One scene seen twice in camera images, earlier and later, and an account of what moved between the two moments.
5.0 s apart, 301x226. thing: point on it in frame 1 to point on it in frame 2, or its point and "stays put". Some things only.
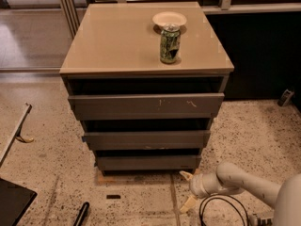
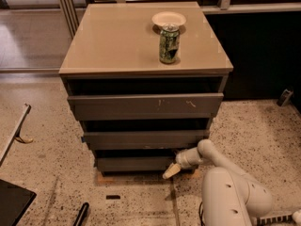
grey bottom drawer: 150,163 stays put
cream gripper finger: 190,202 to 173,169
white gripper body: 197,185 to 184,161
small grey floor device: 286,98 stays put
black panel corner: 15,201 stays put
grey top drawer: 127,106 stays put
